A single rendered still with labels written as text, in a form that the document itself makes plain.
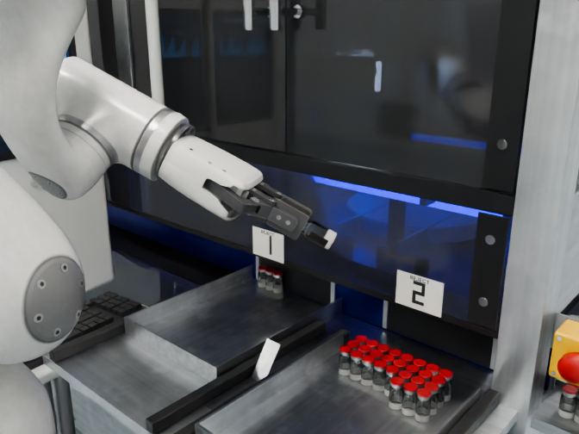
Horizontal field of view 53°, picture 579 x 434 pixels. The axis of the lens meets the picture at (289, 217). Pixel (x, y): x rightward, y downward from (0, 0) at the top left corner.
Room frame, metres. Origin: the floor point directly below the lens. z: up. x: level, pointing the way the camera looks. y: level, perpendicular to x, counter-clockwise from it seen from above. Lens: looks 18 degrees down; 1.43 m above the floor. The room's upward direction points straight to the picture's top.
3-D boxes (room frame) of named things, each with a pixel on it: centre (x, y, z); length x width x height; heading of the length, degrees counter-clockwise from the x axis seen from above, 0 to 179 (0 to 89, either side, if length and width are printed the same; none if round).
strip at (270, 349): (0.80, 0.07, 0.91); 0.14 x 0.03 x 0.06; 138
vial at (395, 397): (0.76, -0.16, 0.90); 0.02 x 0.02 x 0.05
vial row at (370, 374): (0.80, -0.15, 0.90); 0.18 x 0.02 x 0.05; 49
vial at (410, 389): (0.74, -0.18, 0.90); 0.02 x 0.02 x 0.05
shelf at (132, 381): (0.86, 0.02, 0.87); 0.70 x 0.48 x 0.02; 49
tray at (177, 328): (1.02, 0.10, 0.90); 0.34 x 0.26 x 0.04; 139
